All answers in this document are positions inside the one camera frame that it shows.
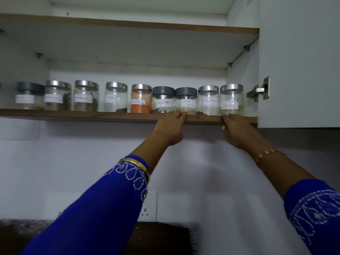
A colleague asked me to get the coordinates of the person's right forearm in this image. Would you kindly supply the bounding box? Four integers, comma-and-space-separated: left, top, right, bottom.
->
254, 147, 317, 199

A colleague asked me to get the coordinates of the metal cabinet door hinge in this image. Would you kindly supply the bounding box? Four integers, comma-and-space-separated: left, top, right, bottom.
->
246, 76, 270, 102

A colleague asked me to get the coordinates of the steel-lid cinnamon jar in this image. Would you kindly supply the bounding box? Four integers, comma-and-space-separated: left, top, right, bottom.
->
44, 80, 73, 111

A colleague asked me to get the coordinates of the person's left forearm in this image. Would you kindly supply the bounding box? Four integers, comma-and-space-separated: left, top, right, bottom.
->
129, 134, 170, 173

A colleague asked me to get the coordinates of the brown wooden cabinet door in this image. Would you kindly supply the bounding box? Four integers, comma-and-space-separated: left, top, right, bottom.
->
257, 0, 340, 128

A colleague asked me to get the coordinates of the brown wooden cabinet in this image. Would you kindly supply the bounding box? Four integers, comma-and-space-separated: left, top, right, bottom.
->
0, 0, 340, 128

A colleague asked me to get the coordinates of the person's right hand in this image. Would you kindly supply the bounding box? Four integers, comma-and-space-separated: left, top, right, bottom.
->
221, 114, 269, 158

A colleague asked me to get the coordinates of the black pepper jar steel lid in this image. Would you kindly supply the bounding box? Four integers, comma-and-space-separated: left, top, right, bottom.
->
197, 85, 220, 116

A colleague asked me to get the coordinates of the white cabinet shelf board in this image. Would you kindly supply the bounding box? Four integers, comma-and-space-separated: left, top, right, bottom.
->
0, 13, 260, 70

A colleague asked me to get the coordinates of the black pepper jar grey lid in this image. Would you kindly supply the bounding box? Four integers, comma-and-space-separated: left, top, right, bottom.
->
152, 86, 176, 114

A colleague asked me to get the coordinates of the dark brown wall panel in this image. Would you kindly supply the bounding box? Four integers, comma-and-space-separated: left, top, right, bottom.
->
0, 219, 198, 255

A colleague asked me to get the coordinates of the white wall socket plate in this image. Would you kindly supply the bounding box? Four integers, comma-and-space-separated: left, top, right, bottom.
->
138, 190, 158, 222

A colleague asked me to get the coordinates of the red beaded bracelet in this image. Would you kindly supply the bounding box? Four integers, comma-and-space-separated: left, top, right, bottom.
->
254, 148, 279, 165

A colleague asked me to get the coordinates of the person's left hand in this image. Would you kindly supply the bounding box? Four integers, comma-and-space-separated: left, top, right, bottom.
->
151, 111, 188, 147

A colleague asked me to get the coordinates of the gold bangle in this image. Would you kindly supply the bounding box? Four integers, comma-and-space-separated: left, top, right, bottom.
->
119, 157, 151, 181

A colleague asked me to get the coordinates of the red chilli powder jar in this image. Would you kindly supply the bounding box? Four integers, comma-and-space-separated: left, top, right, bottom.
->
130, 84, 153, 114

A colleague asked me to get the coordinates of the fennel jar steel lid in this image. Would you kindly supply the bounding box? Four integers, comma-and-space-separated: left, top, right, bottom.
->
219, 84, 244, 116

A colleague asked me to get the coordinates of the steel-lid brown pods spice jar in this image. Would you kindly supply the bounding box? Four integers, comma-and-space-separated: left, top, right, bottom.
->
73, 80, 99, 112

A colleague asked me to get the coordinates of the garam masala jar grey lid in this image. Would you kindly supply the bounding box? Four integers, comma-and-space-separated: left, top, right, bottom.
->
174, 87, 198, 115

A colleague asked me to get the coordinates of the grey-lid coriander powder jar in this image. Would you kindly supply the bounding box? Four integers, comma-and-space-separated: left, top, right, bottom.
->
15, 82, 45, 110

